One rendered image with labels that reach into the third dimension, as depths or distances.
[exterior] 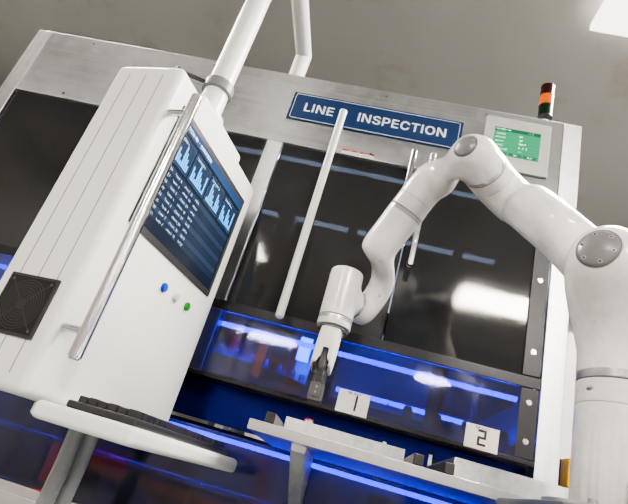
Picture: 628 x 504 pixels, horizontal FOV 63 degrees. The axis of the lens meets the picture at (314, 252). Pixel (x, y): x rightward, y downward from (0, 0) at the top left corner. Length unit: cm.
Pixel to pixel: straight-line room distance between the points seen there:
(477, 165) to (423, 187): 18
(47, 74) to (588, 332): 198
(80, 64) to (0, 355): 141
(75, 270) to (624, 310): 92
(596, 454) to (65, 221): 99
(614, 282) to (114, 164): 93
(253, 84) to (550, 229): 127
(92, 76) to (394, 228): 136
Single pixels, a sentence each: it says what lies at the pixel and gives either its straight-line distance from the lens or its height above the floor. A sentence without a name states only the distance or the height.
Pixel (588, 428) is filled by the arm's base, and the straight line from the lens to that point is 85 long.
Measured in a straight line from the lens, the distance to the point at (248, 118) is 187.
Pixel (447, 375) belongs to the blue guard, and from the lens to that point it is 147.
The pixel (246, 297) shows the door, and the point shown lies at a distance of 154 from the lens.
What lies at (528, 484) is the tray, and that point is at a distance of 109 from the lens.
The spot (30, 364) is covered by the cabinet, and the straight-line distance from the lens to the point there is 101.
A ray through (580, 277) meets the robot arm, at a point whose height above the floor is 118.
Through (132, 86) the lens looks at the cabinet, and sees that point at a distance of 128.
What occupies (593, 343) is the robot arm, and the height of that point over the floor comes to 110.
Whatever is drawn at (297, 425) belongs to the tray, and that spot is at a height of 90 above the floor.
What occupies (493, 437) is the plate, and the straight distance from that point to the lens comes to 147.
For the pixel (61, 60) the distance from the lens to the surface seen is 229.
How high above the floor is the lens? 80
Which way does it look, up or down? 24 degrees up
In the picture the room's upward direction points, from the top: 17 degrees clockwise
